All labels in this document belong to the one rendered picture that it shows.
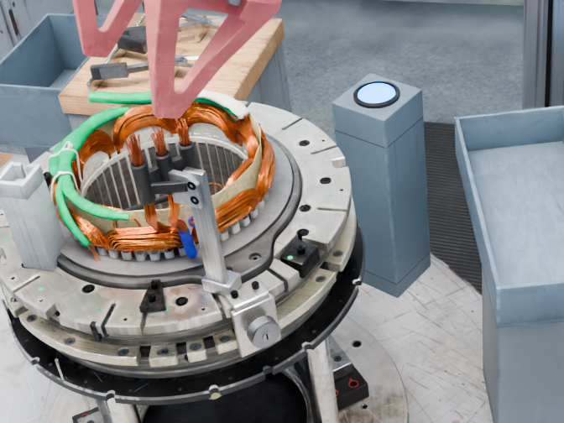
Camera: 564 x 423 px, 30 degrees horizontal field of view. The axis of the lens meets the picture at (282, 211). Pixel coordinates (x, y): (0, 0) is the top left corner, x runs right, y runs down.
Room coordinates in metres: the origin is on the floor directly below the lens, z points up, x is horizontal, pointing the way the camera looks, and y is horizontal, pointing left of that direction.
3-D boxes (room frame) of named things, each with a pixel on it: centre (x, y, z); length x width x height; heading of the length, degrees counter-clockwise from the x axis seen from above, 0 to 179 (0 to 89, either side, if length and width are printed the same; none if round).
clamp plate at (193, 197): (0.62, 0.07, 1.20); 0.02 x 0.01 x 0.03; 56
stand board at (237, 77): (1.06, 0.09, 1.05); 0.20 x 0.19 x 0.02; 66
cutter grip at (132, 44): (1.06, 0.14, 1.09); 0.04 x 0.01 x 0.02; 51
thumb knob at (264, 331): (0.58, 0.03, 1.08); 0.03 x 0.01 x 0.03; 112
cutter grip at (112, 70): (1.00, 0.16, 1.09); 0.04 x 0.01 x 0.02; 81
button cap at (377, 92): (0.96, -0.12, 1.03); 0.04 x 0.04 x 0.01
